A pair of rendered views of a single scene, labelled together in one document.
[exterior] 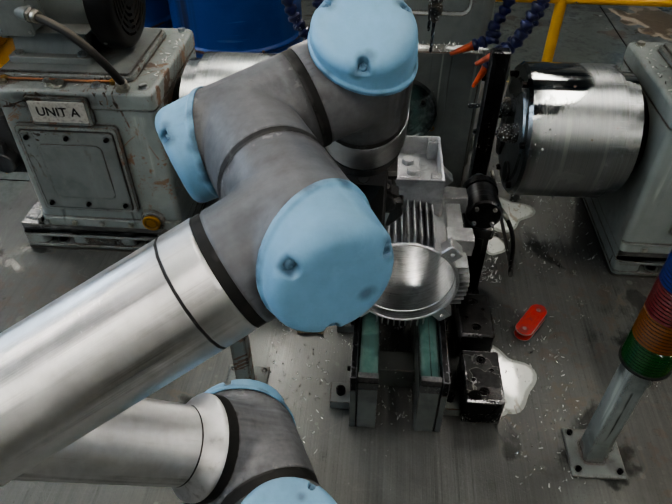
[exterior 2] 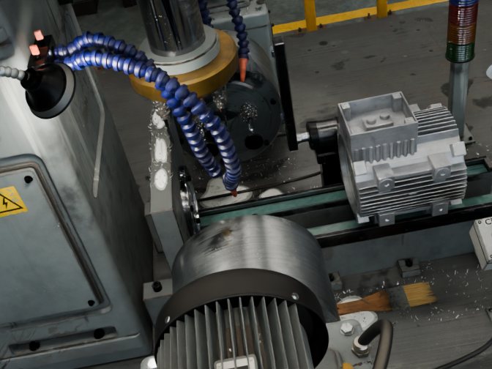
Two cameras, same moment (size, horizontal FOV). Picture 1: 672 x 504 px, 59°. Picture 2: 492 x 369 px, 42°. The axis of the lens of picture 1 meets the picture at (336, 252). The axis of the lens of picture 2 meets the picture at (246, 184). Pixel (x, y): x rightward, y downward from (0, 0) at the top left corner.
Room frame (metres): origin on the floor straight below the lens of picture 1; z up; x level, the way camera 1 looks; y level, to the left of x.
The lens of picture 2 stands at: (1.05, 0.79, 1.84)
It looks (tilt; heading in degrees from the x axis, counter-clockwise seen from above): 41 degrees down; 267
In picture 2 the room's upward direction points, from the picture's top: 12 degrees counter-clockwise
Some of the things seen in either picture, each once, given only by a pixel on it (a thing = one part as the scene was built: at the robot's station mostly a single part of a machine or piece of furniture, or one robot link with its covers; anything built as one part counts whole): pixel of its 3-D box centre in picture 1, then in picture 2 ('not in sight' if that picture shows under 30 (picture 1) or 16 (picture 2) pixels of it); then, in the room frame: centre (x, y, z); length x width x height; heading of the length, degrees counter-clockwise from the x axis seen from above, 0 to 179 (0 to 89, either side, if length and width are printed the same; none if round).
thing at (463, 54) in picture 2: (651, 348); (460, 47); (0.47, -0.39, 1.05); 0.06 x 0.06 x 0.04
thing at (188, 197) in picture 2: (401, 113); (190, 203); (1.12, -0.14, 1.02); 0.15 x 0.02 x 0.15; 86
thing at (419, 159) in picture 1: (407, 176); (376, 128); (0.75, -0.11, 1.11); 0.12 x 0.11 x 0.07; 176
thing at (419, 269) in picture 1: (402, 239); (398, 163); (0.71, -0.11, 1.02); 0.20 x 0.19 x 0.19; 176
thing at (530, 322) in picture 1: (530, 322); not in sight; (0.72, -0.36, 0.81); 0.09 x 0.03 x 0.02; 140
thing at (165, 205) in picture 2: (399, 116); (163, 224); (1.18, -0.14, 0.97); 0.30 x 0.11 x 0.34; 86
